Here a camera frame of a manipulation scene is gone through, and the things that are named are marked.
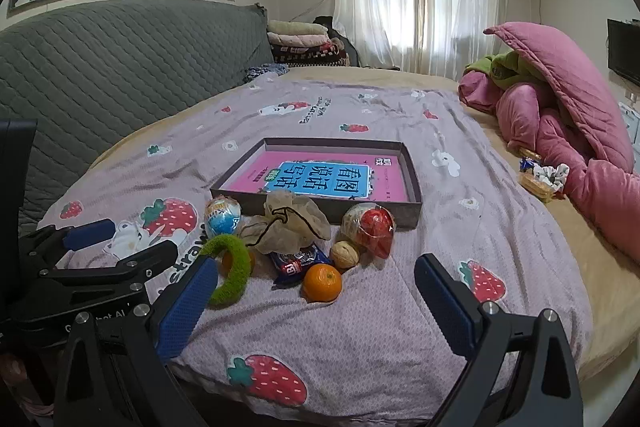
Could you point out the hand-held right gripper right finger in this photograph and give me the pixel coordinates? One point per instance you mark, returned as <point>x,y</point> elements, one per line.
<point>445,307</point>

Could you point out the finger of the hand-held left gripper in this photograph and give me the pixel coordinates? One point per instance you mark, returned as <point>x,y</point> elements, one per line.
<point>90,233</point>
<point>130,263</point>

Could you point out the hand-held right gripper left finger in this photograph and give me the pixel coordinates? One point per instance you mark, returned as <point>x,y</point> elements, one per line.
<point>186,307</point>

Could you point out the orange mandarin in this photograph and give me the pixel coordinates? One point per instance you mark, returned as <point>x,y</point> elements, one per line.
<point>228,263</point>
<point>322,283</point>

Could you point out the red apple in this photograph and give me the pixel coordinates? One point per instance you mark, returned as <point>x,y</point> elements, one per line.
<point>375,232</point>

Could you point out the shallow grey cardboard box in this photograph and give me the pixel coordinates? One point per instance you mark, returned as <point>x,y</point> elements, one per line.
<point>400,214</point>

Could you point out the blue cookie packet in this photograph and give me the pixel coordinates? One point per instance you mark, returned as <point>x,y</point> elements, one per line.
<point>295,267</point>

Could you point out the strawberry print blanket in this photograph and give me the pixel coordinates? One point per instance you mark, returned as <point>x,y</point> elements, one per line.
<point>350,347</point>

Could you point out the walnut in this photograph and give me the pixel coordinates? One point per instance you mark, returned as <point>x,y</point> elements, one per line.
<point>345,254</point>

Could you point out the pink book with blue label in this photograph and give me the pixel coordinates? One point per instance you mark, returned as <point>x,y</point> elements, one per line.
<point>390,187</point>

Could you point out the yellow biscuit packet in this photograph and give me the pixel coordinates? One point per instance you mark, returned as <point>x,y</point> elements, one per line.
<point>532,187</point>

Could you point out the grey quilted headboard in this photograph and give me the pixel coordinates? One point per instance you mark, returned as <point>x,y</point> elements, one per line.
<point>100,72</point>

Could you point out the blue candy wrapper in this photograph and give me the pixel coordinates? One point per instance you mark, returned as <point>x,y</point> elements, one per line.
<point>526,164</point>

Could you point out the white floral scrunchie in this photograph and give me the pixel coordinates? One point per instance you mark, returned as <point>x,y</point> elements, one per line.
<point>555,174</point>

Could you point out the orange snack packet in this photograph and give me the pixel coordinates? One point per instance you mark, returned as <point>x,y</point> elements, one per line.
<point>527,153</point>

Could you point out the dark blue knit cloth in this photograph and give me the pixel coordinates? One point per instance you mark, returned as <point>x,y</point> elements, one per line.
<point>265,71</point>

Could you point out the green blanket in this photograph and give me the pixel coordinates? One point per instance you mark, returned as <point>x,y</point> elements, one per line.
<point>515,72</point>

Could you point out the pink quilt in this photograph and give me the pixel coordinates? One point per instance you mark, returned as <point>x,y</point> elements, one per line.
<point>575,77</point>

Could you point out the dark patterned folded blanket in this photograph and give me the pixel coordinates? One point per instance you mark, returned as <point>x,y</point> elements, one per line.
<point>310,54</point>

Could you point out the black cloth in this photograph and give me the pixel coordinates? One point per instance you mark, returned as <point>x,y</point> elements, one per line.
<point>345,47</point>

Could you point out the pink folded blanket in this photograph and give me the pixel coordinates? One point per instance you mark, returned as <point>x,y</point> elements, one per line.
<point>297,39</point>

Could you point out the cream folded blanket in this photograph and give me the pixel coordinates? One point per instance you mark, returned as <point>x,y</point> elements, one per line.
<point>297,28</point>

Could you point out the black television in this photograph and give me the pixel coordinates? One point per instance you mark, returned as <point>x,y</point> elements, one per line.
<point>625,52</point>

